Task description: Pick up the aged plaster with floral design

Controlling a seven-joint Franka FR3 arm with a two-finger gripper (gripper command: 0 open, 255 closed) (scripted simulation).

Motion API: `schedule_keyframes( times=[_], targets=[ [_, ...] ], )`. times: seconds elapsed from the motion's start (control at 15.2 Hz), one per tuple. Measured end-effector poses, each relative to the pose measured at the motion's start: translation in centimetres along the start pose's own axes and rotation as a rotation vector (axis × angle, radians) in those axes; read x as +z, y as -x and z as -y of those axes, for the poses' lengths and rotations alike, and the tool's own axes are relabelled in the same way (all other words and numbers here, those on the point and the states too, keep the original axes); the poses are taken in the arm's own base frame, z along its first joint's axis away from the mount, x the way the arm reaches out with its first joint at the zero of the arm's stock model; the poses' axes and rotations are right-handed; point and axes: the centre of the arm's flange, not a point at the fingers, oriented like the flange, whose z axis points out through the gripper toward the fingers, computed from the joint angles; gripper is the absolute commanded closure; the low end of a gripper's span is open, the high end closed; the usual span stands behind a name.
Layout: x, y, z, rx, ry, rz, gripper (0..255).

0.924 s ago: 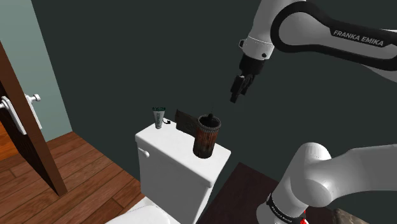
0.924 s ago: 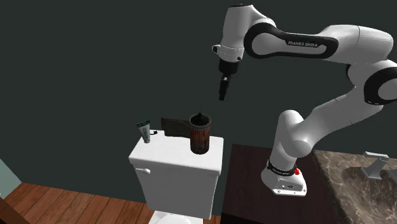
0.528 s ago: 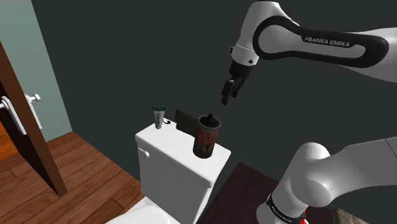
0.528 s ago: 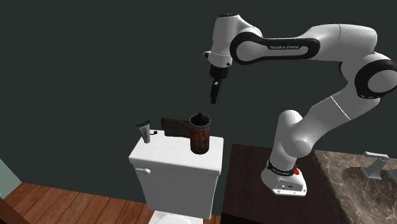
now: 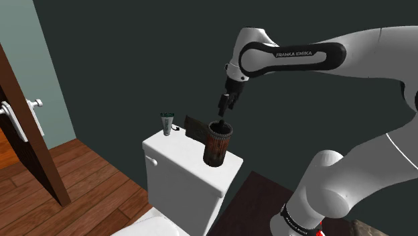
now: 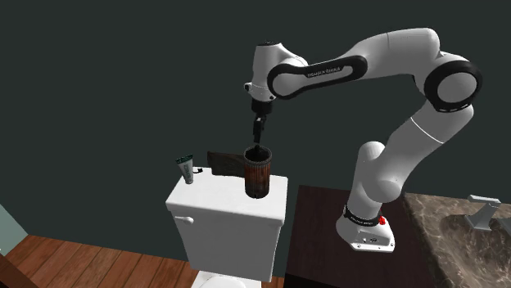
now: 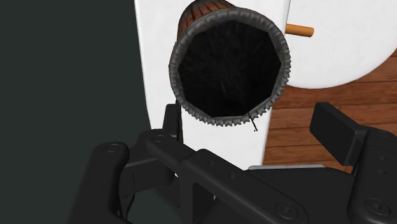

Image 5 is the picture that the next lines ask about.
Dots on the white tube with green cap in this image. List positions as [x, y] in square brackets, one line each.
[167, 125]

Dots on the white toilet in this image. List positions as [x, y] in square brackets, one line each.
[183, 170]

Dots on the black knob-topped stick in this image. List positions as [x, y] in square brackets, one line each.
[221, 124]

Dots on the rusty brown ribbed cup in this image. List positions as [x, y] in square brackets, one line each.
[216, 148]

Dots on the small black curved thing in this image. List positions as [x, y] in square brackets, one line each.
[176, 128]

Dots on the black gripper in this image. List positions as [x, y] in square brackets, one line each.
[233, 86]

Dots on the dark maroon robot stand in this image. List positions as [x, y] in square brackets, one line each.
[254, 206]

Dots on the flat brown box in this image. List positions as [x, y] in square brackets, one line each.
[195, 129]

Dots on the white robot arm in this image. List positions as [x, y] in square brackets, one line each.
[359, 65]

